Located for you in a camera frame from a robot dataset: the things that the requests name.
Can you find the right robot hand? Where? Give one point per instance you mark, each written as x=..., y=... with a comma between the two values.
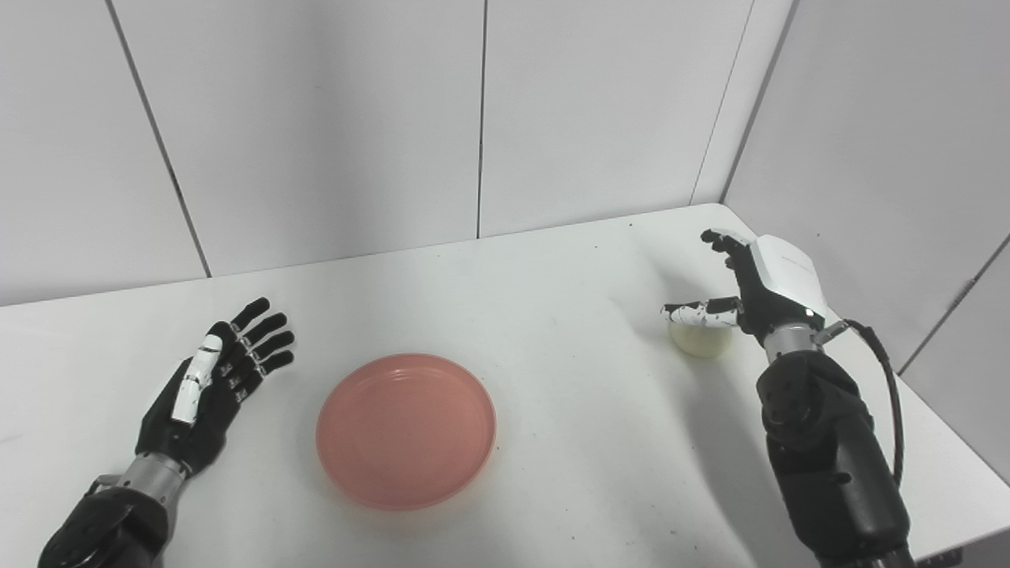
x=757, y=288

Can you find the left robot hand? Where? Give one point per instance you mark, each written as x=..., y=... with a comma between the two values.
x=213, y=386

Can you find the white steamed bun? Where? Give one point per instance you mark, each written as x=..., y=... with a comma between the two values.
x=701, y=341

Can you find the pink plate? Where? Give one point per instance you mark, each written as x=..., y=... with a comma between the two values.
x=405, y=430

